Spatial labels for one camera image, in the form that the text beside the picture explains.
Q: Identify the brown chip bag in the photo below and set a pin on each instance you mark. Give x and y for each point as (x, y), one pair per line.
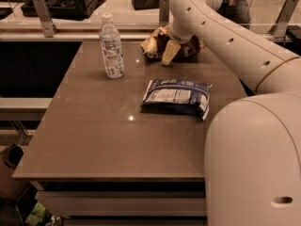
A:
(155, 45)

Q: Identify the left metal railing bracket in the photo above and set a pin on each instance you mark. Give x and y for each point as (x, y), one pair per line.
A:
(47, 25)

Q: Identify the black open case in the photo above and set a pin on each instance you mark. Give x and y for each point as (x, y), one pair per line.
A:
(77, 10)

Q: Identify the brown table with drawers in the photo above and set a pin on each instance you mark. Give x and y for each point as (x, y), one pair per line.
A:
(96, 159)

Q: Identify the right metal railing bracket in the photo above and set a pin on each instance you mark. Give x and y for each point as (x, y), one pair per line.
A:
(279, 28)

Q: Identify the clear plastic water bottle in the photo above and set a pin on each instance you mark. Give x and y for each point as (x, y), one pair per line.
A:
(111, 47)

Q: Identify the person in jeans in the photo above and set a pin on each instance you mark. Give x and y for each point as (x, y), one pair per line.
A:
(236, 11)

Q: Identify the metal railing bracket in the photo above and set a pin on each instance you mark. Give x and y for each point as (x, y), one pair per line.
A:
(47, 25)
(279, 28)
(163, 12)

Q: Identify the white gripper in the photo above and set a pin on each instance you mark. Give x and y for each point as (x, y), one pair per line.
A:
(180, 38)

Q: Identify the green bag on floor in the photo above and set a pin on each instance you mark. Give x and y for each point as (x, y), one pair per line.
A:
(40, 216)

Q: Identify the blue chip bag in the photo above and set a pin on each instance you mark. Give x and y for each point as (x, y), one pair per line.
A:
(174, 96)

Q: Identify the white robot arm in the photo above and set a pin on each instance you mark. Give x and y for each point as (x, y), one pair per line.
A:
(252, 156)

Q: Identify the middle metal railing bracket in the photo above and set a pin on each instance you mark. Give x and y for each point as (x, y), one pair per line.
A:
(163, 12)

